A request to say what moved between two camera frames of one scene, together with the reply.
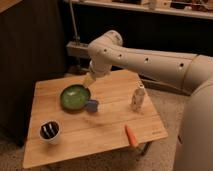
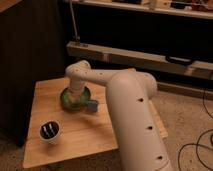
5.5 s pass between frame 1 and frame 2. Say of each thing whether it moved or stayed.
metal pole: stayed
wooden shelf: stayed
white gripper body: moved
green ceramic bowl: stayed
